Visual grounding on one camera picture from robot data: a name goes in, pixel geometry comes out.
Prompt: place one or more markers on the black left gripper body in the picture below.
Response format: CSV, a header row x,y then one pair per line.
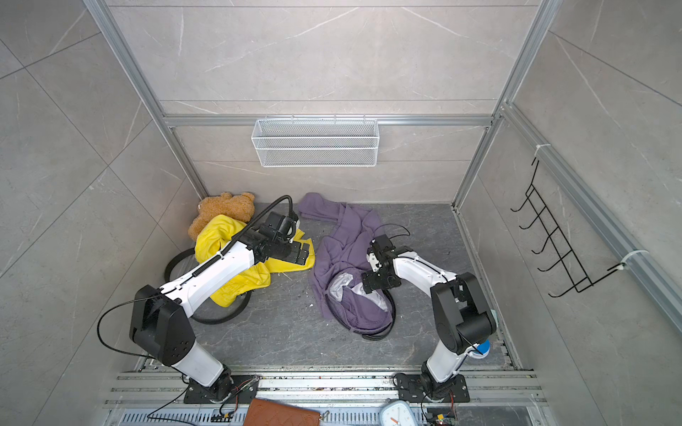
x,y
291,252

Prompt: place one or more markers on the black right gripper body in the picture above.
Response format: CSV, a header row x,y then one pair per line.
x,y
379,280

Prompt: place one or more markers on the purple jacket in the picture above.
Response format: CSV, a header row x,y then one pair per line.
x,y
340,261

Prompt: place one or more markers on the yellow trousers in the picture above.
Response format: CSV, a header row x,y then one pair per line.
x,y
244,272

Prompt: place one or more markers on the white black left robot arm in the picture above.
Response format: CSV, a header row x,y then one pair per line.
x,y
160,319

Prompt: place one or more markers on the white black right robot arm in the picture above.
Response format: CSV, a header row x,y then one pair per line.
x,y
463,319

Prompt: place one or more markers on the brown teddy bear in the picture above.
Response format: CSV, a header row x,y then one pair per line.
x,y
240,207

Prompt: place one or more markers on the white clock at bottom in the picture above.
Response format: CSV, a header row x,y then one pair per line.
x,y
397,413

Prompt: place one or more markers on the brown leather wallet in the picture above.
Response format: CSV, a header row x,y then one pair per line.
x,y
263,412

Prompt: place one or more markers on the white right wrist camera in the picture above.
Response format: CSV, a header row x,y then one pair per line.
x,y
376,259

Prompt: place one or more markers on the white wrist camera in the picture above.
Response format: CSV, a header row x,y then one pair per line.
x,y
289,226
376,259

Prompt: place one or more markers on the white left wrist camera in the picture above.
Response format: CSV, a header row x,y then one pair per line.
x,y
289,226

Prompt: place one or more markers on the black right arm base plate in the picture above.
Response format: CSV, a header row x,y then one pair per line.
x,y
420,388

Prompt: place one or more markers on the white wire mesh basket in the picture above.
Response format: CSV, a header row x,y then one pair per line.
x,y
320,142

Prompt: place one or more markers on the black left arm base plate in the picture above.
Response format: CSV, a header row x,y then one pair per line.
x,y
228,388

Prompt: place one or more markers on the black wire hook rack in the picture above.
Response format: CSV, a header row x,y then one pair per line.
x,y
555,238

